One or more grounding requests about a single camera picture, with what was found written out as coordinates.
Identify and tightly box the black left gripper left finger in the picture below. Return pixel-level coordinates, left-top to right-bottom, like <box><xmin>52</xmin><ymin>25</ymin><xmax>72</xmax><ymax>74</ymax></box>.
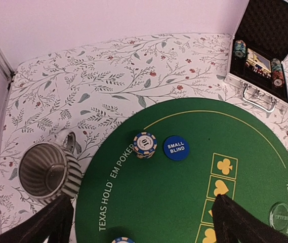
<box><xmin>0</xmin><ymin>195</ymin><xmax>74</xmax><ymax>242</ymax></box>

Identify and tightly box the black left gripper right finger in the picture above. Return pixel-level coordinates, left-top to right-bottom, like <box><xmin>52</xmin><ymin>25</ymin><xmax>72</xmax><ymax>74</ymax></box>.
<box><xmin>212</xmin><ymin>194</ymin><xmax>288</xmax><ymax>243</ymax></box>

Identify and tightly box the blue peach chip stack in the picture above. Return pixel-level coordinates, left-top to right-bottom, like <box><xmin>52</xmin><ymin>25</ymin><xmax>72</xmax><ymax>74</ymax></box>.
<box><xmin>133</xmin><ymin>132</ymin><xmax>157</xmax><ymax>159</ymax></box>
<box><xmin>111</xmin><ymin>236</ymin><xmax>135</xmax><ymax>243</ymax></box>

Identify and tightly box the blue small blind button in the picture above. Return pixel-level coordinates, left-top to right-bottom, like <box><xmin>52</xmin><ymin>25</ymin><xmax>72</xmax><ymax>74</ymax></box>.
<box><xmin>163</xmin><ymin>135</ymin><xmax>190</xmax><ymax>161</ymax></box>

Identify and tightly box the long mixed chip row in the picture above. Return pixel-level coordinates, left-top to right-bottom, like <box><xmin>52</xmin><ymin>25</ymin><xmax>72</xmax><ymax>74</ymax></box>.
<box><xmin>271</xmin><ymin>58</ymin><xmax>284</xmax><ymax>88</ymax></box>

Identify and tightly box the clear dealer button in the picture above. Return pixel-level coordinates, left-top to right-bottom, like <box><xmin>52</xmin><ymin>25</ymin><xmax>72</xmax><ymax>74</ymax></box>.
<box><xmin>269</xmin><ymin>201</ymin><xmax>288</xmax><ymax>231</ymax></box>

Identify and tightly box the green round poker mat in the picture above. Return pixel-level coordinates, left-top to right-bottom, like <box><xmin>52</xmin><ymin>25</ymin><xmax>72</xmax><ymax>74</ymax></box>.
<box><xmin>75</xmin><ymin>98</ymin><xmax>288</xmax><ymax>242</ymax></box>

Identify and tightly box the red dice row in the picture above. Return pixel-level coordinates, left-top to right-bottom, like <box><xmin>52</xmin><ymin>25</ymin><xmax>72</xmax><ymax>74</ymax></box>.
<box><xmin>246</xmin><ymin>65</ymin><xmax>271</xmax><ymax>76</ymax></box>

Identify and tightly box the boxed playing card deck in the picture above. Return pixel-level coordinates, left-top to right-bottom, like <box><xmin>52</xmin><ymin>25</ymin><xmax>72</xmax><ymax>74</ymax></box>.
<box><xmin>246</xmin><ymin>48</ymin><xmax>271</xmax><ymax>73</ymax></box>

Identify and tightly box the short green chip row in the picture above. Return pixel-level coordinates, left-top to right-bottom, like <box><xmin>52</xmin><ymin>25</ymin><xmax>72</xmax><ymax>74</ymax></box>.
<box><xmin>233</xmin><ymin>40</ymin><xmax>246</xmax><ymax>58</ymax></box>

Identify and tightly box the aluminium poker chip case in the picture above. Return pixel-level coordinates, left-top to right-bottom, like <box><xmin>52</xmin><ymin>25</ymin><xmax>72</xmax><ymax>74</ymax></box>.
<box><xmin>225</xmin><ymin>1</ymin><xmax>288</xmax><ymax>113</ymax></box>

